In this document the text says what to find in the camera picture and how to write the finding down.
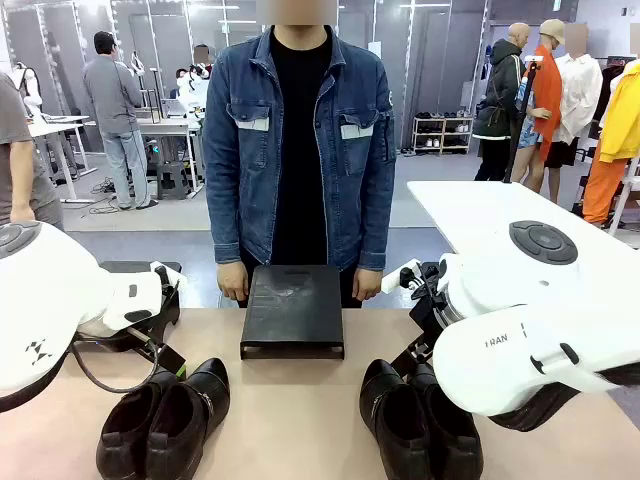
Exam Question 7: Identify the person's left forearm denim sleeve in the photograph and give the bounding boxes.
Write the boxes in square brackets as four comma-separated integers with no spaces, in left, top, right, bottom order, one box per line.
[355,149,399,272]

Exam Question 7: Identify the person's left hand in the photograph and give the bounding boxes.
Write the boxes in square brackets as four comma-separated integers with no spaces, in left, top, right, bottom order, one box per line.
[352,268,384,303]

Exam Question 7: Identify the yellow hanging garment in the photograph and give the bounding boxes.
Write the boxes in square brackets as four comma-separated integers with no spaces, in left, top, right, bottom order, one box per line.
[596,58,640,164]

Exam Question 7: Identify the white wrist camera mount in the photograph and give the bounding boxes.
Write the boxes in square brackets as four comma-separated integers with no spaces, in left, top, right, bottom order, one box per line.
[381,258,422,294]
[158,267,189,294]

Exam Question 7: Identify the black shiny dress shoe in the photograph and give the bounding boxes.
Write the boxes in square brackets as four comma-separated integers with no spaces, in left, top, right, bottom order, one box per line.
[358,358,437,480]
[409,362,485,480]

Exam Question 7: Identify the person's right hand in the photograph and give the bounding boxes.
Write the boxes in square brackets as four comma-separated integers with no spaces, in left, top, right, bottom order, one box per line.
[218,263,250,303]

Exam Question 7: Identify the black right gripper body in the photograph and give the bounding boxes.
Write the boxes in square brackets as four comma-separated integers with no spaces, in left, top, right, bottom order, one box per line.
[407,259,450,352]

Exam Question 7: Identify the black arm cable sleeve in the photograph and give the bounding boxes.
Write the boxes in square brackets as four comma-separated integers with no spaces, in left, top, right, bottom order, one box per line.
[487,367,640,434]
[0,349,69,414]

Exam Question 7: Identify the mannequin with orange scarf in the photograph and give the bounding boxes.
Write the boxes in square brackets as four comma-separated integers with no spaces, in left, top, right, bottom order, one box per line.
[509,18,567,194]

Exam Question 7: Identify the white desk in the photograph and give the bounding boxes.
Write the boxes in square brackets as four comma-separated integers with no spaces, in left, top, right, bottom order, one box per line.
[27,113,99,204]

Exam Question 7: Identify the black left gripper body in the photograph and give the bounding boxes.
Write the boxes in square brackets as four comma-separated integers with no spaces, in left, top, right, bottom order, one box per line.
[74,264,182,353]

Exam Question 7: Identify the seated background person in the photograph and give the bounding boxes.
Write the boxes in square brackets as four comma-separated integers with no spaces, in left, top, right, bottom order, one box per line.
[191,43,217,68]

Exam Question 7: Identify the person in denim jacket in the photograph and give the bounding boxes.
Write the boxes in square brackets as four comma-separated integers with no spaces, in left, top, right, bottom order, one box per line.
[202,0,400,309]

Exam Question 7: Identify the black step stool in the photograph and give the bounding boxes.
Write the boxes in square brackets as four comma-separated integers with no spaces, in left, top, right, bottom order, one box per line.
[155,160,191,201]

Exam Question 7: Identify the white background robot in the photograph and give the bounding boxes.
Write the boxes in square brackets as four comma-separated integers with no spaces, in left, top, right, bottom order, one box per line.
[173,63,212,119]

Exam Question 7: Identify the mannequin in dark jacket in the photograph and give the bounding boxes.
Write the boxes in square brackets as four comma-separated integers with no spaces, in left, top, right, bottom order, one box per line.
[471,22,532,182]

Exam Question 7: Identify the black right arm cable sleeve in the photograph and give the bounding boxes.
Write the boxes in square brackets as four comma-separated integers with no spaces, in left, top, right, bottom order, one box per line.
[487,367,640,434]

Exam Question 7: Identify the person in grey t-shirt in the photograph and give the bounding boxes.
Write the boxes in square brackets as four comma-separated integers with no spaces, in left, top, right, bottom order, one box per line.
[0,72,65,231]

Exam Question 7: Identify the grey workbench desk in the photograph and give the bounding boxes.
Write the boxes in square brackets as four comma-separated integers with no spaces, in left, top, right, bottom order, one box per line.
[84,115,207,197]

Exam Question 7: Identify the orange trousers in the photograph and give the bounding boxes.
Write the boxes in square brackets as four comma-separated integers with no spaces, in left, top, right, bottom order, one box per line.
[581,153,629,226]

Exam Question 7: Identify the black shoe stand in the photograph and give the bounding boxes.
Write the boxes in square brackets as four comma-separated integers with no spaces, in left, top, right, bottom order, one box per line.
[239,264,346,361]

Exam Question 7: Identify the white shoe rack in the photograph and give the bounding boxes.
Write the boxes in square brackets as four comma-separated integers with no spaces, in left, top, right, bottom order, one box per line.
[411,115,474,155]

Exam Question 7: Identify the black left arm cable sleeve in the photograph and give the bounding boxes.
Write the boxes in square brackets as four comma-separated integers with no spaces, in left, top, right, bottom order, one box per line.
[0,349,69,414]

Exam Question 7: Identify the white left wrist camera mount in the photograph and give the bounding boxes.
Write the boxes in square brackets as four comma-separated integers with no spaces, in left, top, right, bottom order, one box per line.
[158,267,189,294]

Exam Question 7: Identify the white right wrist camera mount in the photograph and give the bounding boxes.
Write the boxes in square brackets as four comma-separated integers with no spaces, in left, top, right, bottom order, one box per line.
[381,258,422,294]

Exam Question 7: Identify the person's right forearm denim sleeve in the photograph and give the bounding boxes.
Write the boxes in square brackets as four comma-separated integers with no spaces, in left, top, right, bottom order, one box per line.
[203,149,242,266]

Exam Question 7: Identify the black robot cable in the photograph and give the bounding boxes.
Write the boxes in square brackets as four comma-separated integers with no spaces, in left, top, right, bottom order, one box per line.
[67,337,161,395]

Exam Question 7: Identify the man in grey shirt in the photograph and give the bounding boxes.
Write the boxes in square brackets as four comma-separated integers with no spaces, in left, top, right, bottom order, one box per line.
[81,30,159,211]

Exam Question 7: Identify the figure in white shirt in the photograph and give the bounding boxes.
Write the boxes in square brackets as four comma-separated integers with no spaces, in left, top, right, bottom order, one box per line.
[551,22,605,169]

